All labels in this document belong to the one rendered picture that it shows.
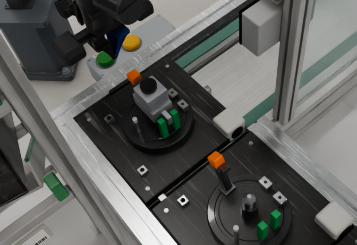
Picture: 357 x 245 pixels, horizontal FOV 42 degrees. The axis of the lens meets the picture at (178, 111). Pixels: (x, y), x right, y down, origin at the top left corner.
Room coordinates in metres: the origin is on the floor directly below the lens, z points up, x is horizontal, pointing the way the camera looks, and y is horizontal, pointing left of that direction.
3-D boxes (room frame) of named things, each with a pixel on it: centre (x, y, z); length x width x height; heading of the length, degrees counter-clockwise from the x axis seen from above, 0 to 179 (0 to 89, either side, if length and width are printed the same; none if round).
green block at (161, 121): (0.47, 0.03, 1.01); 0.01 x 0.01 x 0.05; 29
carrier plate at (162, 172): (0.51, 0.04, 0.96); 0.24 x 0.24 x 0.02; 29
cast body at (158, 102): (0.50, 0.04, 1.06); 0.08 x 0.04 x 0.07; 29
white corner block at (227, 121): (0.47, -0.09, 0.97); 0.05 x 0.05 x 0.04; 29
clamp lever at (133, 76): (0.55, 0.06, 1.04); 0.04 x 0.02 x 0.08; 29
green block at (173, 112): (0.48, 0.01, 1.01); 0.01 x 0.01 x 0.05; 29
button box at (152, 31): (0.74, 0.07, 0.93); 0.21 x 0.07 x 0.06; 119
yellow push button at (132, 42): (0.74, 0.07, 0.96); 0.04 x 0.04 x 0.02
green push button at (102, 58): (0.71, 0.14, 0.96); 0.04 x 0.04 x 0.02
